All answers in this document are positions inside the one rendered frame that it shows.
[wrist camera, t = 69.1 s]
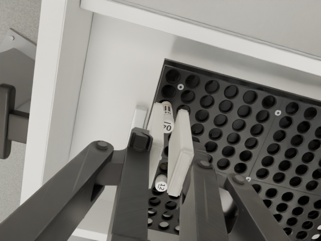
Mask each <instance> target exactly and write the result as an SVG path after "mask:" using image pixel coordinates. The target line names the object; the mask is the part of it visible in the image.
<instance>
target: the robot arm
mask: <svg viewBox="0 0 321 241"><path fill-rule="evenodd" d="M163 147H164V106H163V105H162V104H161V103H157V102H156V103H154V105H153V108H152V112H151V116H150V120H149V123H148V127H147V129H142V128H138V127H134V128H133V129H131V133H130V137H129V140H128V145H127V147H126V148H125V149H123V150H114V147H113V145H112V144H110V143H108V142H105V141H101V140H98V141H93V142H91V143H90V144H89V145H88V146H87V147H85V148H84V149H83V150H82V151H81V152H80V153H79V154H78V155H76V156H75V157H74V158H73V159H72V160H71V161H70V162H69V163H67V164H66V165H65V166H64V167H63V168H62V169H61V170H60V171H58V172H57V173H56V174H55V175H54V176H53V177H52V178H51V179H49V180H48V181H47V182H46V183H45V184H44V185H43V186H42V187H40V188H39V189H38V190H37V191H36V192H35V193H34V194H33V195H31V196H30V197H29V198H28V199H27V200H26V201H25V202H24V203H22V204H21V205H20V206H19V207H18V208H17V209H16V210H15V211H13V212H12V213H11V214H10V215H9V216H8V217H7V218H6V219H5V220H4V221H3V222H1V223H0V241H67V240H68V239H69V238H70V236H71V235H72V233H73V232H74V231H75V229H76V228H77V226H78V225H79V224H80V222H81V221H82V220H83V218H84V217H85V215H86V214H87V213H88V211H89V210H90V209H91V207H92V206H93V204H94V203H95V202H96V200H97V199H98V198H99V196H100V195H101V193H102V192H103V191H104V189H105V186H117V189H116V194H115V199H114V204H113V209H112V214H111V219H110V224H109V229H108V234H107V240H106V241H150V240H148V204H149V188H150V189H151V186H152V183H153V180H154V177H155V174H156V171H157V167H158V164H159V161H160V158H161V154H162V151H163ZM181 190H182V194H181V197H180V200H179V203H178V205H177V208H176V209H177V210H178V208H179V207H180V223H179V241H291V240H290V238H289V237H288V235H287V234H286V233H285V231H284V230H283V229H282V227H281V226H280V224H279V223H278V222H277V220H276V219H275V217H274V216H273V215H272V213H271V212H270V210H269V209H268V208H267V206H266V205H265V203H264V202H263V200H262V199H261V198H260V196H259V195H258V194H257V192H256V191H255V190H254V188H253V187H252V185H251V184H250V182H249V181H248V180H247V179H245V178H244V177H243V176H241V175H239V174H228V176H227V178H224V177H222V176H220V175H218V174H216V173H215V168H214V166H213V165H212V164H211V163H209V161H208V157H207V152H206V148H205V147H204V146H203V144H202V143H198V142H194V141H192V134H191V127H190V120H189V113H188V111H187V110H183V109H180V110H179V111H178V114H177V117H176V120H175V124H174V129H173V131H172V133H171V136H170V140H169V153H168V179H167V193H168V195H171V196H175V197H177V196H180V193H181ZM237 213H238V215H237Z"/></svg>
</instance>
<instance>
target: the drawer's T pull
mask: <svg viewBox="0 0 321 241"><path fill-rule="evenodd" d="M15 96H16V88H15V86H13V85H9V84H6V83H2V84H0V159H3V160H5V159H7V158H8V157H9V155H10V153H11V141H15V142H20V143H24V144H27V135H28V126H29V117H30V114H29V113H27V112H23V111H18V110H14V108H15Z"/></svg>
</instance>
